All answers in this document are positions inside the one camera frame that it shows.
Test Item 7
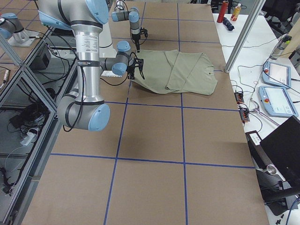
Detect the upper teach pendant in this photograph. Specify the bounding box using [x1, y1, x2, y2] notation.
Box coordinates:
[262, 61, 291, 89]

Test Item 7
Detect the orange drink bottle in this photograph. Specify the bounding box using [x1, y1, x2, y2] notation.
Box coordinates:
[230, 3, 241, 22]

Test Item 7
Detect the orange terminal block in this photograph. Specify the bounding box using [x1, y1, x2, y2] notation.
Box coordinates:
[239, 108, 250, 124]
[234, 92, 244, 104]

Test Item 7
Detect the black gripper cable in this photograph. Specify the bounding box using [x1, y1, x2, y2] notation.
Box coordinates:
[100, 52, 146, 85]

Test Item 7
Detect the olive green long-sleeve shirt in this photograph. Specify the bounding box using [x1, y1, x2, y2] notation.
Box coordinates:
[133, 50, 218, 96]

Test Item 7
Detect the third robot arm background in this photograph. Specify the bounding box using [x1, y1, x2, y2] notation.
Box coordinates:
[0, 13, 34, 47]

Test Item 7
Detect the black power box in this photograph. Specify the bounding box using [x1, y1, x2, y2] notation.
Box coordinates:
[30, 45, 51, 70]

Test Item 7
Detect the red bottle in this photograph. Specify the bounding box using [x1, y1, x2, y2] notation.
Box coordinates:
[217, 0, 229, 23]

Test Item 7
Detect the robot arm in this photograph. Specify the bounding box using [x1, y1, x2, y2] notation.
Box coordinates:
[37, 0, 143, 131]
[112, 0, 148, 53]

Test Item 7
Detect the lower teach pendant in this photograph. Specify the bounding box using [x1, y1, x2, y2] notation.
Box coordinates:
[258, 86, 299, 118]

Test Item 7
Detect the aluminium frame post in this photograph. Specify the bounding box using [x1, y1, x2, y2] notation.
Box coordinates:
[225, 0, 266, 73]

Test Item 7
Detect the grey water bottle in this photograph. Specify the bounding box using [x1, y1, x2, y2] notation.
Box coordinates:
[270, 35, 292, 60]

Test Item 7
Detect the dark folded umbrella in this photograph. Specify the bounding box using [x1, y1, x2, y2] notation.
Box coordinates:
[223, 17, 234, 31]

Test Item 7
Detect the teach pendant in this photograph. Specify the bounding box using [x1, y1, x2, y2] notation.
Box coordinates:
[258, 86, 299, 118]
[262, 61, 291, 89]

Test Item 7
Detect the white power strip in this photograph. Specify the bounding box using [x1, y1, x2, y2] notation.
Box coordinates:
[20, 130, 38, 146]

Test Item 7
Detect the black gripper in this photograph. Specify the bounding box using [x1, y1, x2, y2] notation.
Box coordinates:
[127, 59, 143, 80]
[131, 28, 148, 53]

